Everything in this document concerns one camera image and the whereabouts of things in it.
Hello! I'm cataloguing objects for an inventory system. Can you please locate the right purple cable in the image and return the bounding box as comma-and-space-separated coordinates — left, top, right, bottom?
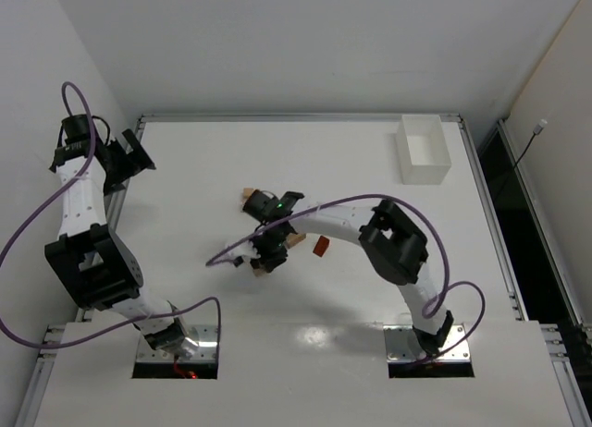
204, 193, 487, 368

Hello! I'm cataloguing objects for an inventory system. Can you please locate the purple cable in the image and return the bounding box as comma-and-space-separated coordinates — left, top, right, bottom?
0, 80, 223, 349
204, 193, 487, 368

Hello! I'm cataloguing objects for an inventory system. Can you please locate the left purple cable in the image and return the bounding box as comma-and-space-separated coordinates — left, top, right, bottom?
0, 80, 223, 349

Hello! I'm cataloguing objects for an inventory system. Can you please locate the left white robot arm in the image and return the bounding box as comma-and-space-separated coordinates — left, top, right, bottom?
44, 115, 198, 359

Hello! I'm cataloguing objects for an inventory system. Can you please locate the dark red wedge block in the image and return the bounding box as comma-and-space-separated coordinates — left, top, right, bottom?
313, 236, 330, 258

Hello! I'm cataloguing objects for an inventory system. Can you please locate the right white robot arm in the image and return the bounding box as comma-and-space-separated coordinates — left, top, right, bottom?
242, 189, 453, 356

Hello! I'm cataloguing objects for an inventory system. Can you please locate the white perforated plastic box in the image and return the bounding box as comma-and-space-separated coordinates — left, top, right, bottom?
395, 115, 451, 186

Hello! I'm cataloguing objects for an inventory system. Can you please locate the metal base plate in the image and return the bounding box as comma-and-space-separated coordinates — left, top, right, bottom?
135, 324, 219, 365
383, 324, 471, 365

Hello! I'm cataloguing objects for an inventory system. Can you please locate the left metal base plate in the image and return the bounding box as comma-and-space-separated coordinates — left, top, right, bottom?
135, 324, 219, 365

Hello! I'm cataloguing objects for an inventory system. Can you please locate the black cable with white plug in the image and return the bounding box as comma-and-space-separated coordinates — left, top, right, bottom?
489, 118, 549, 206

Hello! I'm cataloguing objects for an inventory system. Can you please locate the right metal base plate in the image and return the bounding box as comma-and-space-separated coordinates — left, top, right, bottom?
383, 324, 471, 365

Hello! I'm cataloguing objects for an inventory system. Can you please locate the striped plywood block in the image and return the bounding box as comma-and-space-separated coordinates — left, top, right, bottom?
285, 234, 306, 250

